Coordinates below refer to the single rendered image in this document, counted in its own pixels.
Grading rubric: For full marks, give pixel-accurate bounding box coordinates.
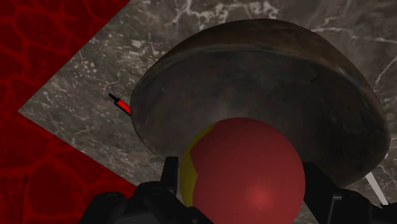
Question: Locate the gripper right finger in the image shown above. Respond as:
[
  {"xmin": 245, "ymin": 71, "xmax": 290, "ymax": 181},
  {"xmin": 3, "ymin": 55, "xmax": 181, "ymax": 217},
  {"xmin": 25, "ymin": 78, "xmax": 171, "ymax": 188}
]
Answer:
[{"xmin": 302, "ymin": 162, "xmax": 397, "ymax": 224}]

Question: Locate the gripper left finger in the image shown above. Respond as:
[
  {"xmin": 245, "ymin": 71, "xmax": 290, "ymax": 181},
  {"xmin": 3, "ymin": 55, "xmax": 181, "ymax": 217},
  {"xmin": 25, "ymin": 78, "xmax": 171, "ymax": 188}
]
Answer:
[{"xmin": 80, "ymin": 156, "xmax": 214, "ymax": 224}]

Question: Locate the red and yellow ball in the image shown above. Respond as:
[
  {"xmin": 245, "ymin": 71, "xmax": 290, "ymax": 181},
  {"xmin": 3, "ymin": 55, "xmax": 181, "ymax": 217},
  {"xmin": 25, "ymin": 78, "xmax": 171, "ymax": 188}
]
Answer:
[{"xmin": 179, "ymin": 117, "xmax": 306, "ymax": 224}]

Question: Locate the white stick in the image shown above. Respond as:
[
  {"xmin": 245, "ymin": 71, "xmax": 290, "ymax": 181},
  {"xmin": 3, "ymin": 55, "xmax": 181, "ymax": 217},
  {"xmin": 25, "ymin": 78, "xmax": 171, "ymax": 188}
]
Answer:
[{"xmin": 365, "ymin": 153, "xmax": 390, "ymax": 206}]

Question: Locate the red and black pen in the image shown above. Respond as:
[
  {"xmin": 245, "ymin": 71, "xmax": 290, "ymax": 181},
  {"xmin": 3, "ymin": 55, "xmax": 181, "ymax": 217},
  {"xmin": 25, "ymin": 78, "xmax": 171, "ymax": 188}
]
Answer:
[{"xmin": 108, "ymin": 93, "xmax": 132, "ymax": 116}]

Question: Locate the dark brown bowl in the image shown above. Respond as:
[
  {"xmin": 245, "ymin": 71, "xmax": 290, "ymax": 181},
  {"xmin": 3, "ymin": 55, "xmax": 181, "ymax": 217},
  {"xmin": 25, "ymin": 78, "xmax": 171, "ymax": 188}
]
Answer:
[{"xmin": 130, "ymin": 18, "xmax": 391, "ymax": 189}]

